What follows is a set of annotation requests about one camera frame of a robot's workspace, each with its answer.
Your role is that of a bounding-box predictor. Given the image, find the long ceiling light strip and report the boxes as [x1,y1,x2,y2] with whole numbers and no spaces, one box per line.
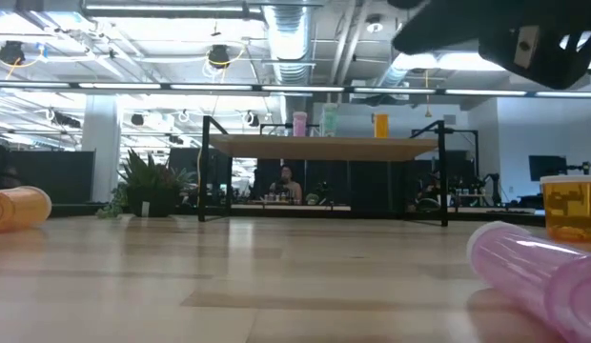
[0,80,591,99]

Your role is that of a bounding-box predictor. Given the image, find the black ceiling cable reel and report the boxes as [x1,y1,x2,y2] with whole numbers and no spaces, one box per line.
[0,40,28,66]
[207,44,233,70]

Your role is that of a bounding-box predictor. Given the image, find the wooden shelf black metal legs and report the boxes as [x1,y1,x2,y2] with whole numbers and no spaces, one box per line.
[197,115,480,228]

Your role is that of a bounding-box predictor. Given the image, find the green bottle with red capsules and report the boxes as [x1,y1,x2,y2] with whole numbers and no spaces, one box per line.
[321,102,340,138]

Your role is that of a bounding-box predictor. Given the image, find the potted green succulent plant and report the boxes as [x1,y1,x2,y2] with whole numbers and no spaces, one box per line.
[95,148,197,220]

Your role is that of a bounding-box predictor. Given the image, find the large orange pill bottle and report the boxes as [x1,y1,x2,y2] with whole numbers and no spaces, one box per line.
[0,185,53,234]
[539,174,591,245]

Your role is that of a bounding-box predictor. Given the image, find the black aluminium table frame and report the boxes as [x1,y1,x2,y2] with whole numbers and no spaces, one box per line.
[0,203,591,228]

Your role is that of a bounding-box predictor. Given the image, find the black computer monitor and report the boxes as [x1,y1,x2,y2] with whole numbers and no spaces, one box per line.
[528,154,568,182]

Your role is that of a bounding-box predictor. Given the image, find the black partition panel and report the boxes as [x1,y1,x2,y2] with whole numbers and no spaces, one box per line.
[0,149,96,207]

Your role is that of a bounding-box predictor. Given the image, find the pink pill bottle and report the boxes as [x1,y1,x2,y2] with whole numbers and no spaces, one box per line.
[292,111,309,138]
[465,220,591,343]

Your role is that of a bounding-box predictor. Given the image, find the small orange pill bottle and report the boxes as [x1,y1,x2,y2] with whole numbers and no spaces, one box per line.
[374,113,390,139]

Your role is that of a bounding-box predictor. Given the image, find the person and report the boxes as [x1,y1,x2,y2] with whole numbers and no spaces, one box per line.
[269,164,304,205]

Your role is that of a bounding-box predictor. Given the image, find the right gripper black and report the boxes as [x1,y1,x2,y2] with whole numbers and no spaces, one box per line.
[392,0,591,91]

